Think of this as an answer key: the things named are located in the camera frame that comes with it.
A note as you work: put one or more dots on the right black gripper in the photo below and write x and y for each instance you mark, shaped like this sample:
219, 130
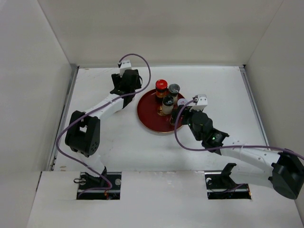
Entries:
185, 111

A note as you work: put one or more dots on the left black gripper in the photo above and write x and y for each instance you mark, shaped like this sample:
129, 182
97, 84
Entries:
118, 80

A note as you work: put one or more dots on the black knob white grinder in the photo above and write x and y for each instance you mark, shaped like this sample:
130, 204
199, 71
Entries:
167, 104

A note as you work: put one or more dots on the white lid spice jar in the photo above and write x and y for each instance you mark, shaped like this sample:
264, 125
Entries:
182, 102

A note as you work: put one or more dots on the clear lid white shaker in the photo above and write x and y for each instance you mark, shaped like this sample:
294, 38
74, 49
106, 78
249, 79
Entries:
174, 90

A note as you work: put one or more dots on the red lid chili sauce jar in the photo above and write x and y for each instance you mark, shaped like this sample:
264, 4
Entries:
161, 87

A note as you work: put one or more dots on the black lid pepper shaker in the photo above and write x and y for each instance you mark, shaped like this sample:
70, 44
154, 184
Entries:
172, 121

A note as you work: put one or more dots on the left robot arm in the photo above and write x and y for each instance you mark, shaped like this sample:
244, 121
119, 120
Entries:
84, 137

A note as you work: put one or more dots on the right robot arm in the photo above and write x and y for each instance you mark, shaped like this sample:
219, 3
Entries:
276, 168

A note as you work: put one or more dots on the red round tray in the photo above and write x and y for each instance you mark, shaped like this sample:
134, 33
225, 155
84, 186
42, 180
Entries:
149, 110

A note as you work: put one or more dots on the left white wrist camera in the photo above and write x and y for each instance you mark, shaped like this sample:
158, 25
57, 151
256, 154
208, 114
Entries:
123, 66

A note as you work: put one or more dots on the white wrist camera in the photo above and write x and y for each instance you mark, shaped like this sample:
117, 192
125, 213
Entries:
200, 102
123, 66

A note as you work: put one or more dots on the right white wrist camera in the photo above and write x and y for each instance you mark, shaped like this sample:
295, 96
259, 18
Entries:
200, 102

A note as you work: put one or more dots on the right metal frame rail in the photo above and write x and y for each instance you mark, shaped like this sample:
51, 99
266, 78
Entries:
253, 104

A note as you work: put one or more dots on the metal frame rail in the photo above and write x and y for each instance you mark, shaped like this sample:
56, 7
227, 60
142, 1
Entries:
253, 104
62, 120

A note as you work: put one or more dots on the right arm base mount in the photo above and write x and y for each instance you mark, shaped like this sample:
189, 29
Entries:
219, 185

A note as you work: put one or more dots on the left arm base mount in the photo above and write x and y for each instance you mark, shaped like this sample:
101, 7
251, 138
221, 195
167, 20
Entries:
96, 188

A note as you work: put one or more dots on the left metal frame rail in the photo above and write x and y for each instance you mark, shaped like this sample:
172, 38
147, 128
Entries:
62, 120

